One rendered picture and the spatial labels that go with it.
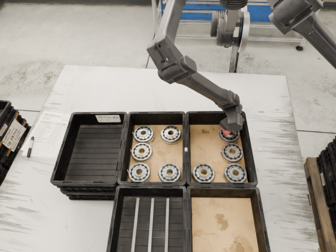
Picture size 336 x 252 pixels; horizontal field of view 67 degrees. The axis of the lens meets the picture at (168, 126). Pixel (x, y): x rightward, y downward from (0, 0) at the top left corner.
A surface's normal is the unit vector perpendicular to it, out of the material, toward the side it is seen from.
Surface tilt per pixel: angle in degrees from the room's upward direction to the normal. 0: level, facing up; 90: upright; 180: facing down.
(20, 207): 0
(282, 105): 0
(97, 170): 0
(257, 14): 90
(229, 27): 90
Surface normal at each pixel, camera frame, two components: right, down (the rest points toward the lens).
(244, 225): -0.05, -0.57
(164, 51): -0.38, 0.52
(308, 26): -0.18, 0.78
